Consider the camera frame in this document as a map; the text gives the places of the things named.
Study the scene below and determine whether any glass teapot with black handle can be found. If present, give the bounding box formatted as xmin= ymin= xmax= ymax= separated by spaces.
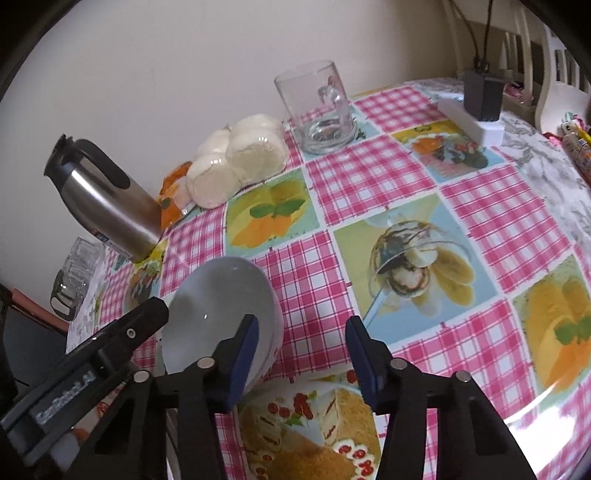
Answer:
xmin=50 ymin=270 xmax=88 ymax=321

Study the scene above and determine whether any stainless steel thermos jug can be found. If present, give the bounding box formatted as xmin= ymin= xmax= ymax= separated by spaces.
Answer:
xmin=44 ymin=134 xmax=163 ymax=261

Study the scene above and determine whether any orange snack packet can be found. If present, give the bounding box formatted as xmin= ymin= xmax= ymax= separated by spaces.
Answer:
xmin=157 ymin=161 xmax=201 ymax=229

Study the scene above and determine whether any black charger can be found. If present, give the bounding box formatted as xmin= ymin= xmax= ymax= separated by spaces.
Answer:
xmin=463 ymin=69 xmax=503 ymax=123

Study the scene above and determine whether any salmon chair backrest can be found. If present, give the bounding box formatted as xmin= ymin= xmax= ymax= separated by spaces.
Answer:
xmin=11 ymin=288 xmax=70 ymax=334

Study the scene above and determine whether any cream wooden chair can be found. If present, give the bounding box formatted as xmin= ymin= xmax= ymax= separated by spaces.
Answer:
xmin=441 ymin=0 xmax=591 ymax=134

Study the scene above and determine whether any clear drinking glass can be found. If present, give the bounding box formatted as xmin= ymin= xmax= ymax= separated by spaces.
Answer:
xmin=69 ymin=237 xmax=107 ymax=274
xmin=60 ymin=258 xmax=94 ymax=297

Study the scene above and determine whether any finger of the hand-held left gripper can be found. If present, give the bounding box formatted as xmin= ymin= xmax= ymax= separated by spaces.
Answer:
xmin=88 ymin=298 xmax=170 ymax=365

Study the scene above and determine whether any pink checked tablecloth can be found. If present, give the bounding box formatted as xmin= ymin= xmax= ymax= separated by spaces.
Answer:
xmin=95 ymin=80 xmax=591 ymax=480

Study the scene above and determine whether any bag of white steamed buns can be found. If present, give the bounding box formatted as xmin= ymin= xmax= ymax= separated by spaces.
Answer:
xmin=185 ymin=113 xmax=289 ymax=208

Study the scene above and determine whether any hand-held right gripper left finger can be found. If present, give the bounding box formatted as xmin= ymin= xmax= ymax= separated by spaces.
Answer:
xmin=81 ymin=314 xmax=260 ymax=480

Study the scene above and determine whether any black cable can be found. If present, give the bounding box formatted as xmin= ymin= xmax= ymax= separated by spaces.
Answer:
xmin=450 ymin=0 xmax=494 ymax=72

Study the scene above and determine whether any colourful snack packet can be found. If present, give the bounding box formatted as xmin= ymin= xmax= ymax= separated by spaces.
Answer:
xmin=542 ymin=111 xmax=591 ymax=185

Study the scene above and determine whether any small white bowl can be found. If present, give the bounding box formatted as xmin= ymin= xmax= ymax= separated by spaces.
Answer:
xmin=161 ymin=257 xmax=279 ymax=394

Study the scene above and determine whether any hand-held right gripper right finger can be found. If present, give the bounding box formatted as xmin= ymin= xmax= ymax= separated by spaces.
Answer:
xmin=345 ymin=315 xmax=527 ymax=480

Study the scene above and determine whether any clear glass mug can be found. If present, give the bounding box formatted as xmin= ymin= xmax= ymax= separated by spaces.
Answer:
xmin=274 ymin=59 xmax=358 ymax=155

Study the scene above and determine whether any white power strip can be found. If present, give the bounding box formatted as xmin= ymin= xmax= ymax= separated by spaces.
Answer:
xmin=436 ymin=92 xmax=505 ymax=144

